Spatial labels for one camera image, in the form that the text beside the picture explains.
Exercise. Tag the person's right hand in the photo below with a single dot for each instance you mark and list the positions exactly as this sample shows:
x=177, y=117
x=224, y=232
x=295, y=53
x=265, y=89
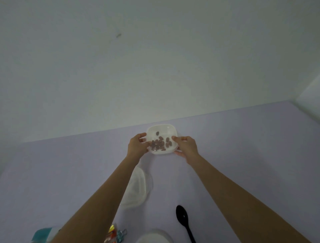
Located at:
x=188, y=147

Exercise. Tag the person's left hand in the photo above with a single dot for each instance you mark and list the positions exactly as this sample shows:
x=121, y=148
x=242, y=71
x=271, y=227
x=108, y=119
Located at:
x=136, y=150

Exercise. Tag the almonds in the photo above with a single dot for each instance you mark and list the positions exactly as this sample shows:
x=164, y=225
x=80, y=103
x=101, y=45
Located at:
x=160, y=144

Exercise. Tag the white square plastic container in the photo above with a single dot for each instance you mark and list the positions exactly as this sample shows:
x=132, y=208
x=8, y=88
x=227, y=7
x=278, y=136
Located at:
x=138, y=190
x=162, y=151

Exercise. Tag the black plastic spoon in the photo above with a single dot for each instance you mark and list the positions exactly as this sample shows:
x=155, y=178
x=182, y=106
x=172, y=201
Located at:
x=182, y=217

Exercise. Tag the orange salted almonds bag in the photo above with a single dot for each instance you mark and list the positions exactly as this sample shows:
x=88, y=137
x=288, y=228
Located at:
x=112, y=234

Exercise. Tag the white kitchen scale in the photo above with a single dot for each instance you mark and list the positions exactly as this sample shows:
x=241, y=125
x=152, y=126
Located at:
x=155, y=237

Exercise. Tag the teal roasted almonds bag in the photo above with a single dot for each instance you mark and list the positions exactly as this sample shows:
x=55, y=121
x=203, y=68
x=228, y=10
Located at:
x=42, y=236

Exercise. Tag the person's right forearm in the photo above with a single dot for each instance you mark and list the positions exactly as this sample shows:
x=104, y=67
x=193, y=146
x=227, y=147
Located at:
x=240, y=200

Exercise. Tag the person's left forearm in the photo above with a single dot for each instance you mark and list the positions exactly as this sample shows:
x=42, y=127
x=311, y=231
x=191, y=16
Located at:
x=100, y=202

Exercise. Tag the teal binder clip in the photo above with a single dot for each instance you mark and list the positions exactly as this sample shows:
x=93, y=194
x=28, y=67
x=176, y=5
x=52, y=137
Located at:
x=122, y=235

